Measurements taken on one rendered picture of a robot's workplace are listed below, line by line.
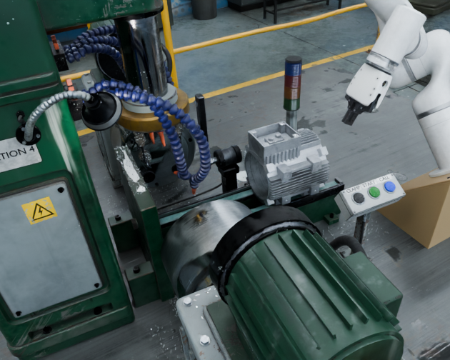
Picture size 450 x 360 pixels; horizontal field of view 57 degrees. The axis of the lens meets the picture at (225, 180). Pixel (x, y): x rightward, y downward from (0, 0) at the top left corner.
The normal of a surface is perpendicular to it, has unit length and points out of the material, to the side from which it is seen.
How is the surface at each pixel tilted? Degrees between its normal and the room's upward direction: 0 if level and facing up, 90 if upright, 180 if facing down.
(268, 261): 23
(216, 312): 0
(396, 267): 0
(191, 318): 0
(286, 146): 90
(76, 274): 90
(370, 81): 61
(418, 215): 90
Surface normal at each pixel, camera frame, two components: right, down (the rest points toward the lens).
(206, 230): -0.26, -0.71
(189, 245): -0.58, -0.48
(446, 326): -0.06, -0.79
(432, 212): -0.87, 0.33
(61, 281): 0.40, 0.54
